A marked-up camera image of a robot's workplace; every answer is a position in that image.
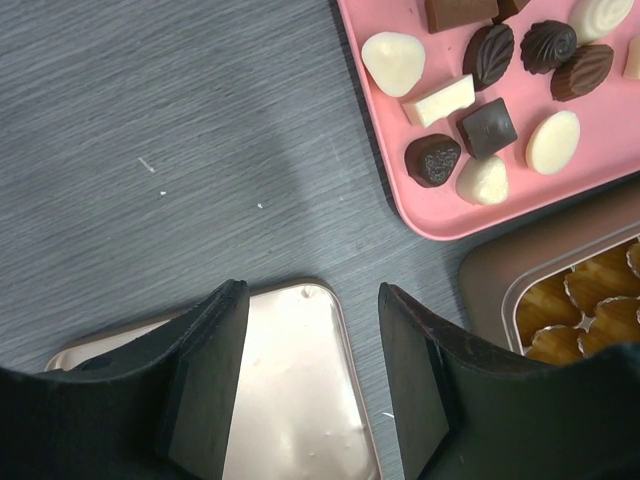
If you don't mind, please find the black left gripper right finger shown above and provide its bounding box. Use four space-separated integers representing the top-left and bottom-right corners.
378 283 639 479

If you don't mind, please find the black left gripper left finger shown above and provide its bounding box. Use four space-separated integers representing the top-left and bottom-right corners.
1 280 249 479

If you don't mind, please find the gold chocolate box with tray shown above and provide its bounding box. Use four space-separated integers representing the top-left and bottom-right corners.
459 201 639 365

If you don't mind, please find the white heart chocolate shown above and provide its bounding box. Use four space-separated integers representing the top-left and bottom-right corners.
456 155 509 206

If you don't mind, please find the dark heart chocolate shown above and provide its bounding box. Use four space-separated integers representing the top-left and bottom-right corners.
404 134 462 188

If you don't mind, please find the dark square chocolate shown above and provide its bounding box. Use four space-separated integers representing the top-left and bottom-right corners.
457 98 518 160

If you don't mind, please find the white oval chocolate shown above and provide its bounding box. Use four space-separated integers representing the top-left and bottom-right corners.
525 110 581 175

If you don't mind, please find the white bar chocolate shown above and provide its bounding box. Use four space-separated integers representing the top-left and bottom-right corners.
402 74 476 128

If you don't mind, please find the white teardrop chocolate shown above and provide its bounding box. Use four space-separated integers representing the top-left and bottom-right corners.
361 31 426 98

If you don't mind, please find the brown leaf chocolate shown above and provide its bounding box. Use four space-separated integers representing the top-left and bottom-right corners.
550 44 614 102

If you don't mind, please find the dark leaf chocolate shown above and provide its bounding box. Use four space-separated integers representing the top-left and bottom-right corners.
462 24 515 92

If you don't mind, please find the dark swirl chocolate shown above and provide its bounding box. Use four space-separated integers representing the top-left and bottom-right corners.
520 20 578 75

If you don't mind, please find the brown rectangular chocolate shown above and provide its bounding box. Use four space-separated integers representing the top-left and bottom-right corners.
424 0 499 34

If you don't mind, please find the white swirl chocolate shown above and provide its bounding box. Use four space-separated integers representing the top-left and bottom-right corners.
568 0 634 45

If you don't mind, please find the rose gold tin lid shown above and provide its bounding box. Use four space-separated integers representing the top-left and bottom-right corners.
49 280 381 479

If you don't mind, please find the pink plastic tray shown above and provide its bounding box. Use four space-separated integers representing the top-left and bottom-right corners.
338 1 639 240

